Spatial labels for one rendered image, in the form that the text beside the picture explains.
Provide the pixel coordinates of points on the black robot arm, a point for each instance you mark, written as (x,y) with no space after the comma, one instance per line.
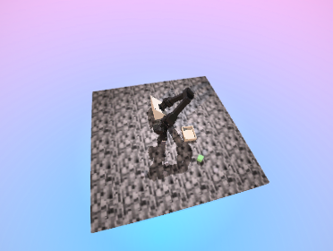
(186,96)

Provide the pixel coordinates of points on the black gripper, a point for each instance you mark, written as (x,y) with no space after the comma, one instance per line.
(163,137)

